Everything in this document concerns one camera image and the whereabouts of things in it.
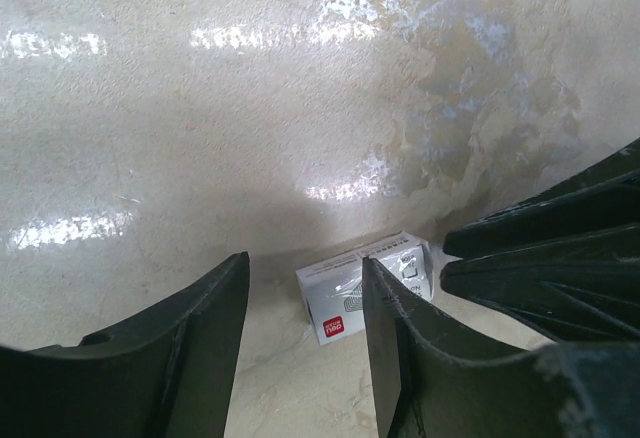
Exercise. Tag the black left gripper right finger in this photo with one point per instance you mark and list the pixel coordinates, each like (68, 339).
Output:
(433, 376)

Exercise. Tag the grey staple box sleeve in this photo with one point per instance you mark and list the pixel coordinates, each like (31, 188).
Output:
(332, 288)

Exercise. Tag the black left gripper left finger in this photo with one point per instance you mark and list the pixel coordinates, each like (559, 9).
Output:
(167, 371)

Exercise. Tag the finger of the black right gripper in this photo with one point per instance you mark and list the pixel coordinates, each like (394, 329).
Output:
(603, 196)
(574, 300)

